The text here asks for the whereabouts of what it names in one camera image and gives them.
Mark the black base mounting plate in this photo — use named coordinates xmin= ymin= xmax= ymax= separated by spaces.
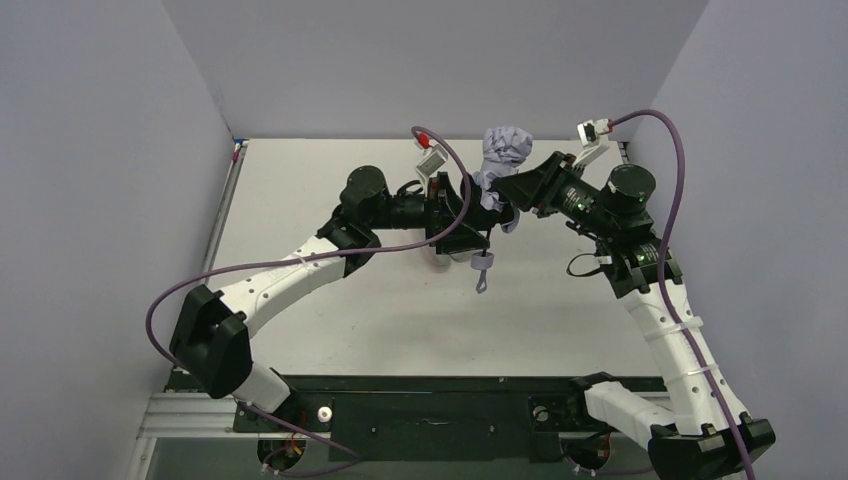
xmin=165 ymin=374 xmax=670 ymax=465

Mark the lavender folding umbrella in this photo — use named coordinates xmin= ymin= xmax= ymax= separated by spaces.
xmin=468 ymin=125 xmax=535 ymax=295

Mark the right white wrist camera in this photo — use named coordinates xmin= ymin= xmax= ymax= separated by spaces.
xmin=572 ymin=118 xmax=612 ymax=170

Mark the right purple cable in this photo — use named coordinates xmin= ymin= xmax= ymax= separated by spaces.
xmin=606 ymin=109 xmax=757 ymax=480

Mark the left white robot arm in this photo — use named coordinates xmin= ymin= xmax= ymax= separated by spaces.
xmin=168 ymin=165 xmax=518 ymax=413

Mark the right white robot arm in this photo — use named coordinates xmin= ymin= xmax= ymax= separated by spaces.
xmin=492 ymin=152 xmax=776 ymax=479

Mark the aluminium extrusion rail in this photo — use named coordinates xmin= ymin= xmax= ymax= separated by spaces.
xmin=125 ymin=138 xmax=249 ymax=479

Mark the pink umbrella case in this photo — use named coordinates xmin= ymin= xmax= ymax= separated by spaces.
xmin=421 ymin=244 xmax=465 ymax=273

